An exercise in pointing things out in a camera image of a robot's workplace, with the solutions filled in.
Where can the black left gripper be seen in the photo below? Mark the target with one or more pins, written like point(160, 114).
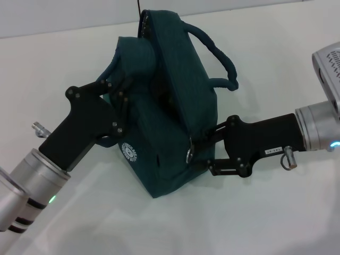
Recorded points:
point(85, 119)

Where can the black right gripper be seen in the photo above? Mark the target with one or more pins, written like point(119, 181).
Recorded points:
point(260, 135)

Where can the dark teal fabric lunch bag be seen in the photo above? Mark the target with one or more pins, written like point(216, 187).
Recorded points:
point(175, 106)

